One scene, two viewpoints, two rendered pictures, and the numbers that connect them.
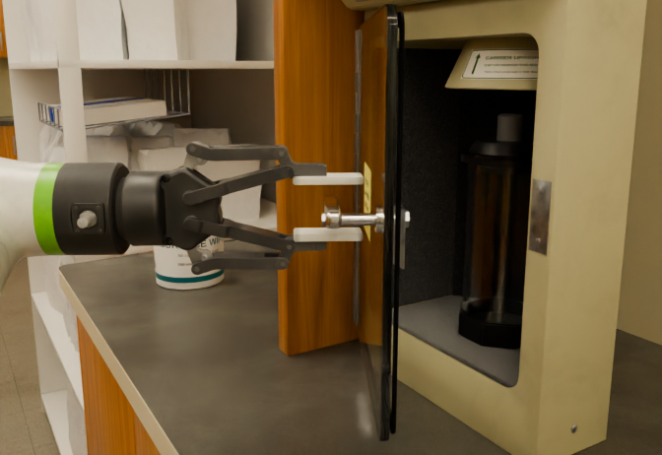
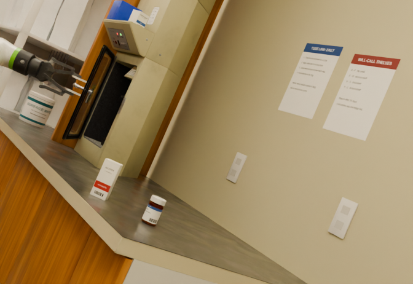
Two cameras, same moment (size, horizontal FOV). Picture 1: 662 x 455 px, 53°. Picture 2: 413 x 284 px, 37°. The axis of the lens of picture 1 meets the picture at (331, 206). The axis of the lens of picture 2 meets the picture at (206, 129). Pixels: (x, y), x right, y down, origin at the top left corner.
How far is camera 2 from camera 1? 1.90 m
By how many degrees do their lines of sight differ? 13
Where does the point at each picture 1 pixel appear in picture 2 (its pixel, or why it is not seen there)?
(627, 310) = (167, 183)
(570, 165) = (132, 96)
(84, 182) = (25, 54)
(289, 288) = (61, 119)
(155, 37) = (62, 37)
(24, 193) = (11, 50)
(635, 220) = (180, 153)
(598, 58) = (148, 77)
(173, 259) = (29, 110)
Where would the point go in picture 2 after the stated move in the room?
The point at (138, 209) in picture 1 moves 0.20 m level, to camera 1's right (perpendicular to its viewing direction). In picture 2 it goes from (34, 65) to (80, 85)
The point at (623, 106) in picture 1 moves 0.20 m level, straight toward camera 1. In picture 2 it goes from (152, 91) to (128, 78)
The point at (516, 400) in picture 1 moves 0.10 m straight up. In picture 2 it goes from (100, 150) to (110, 127)
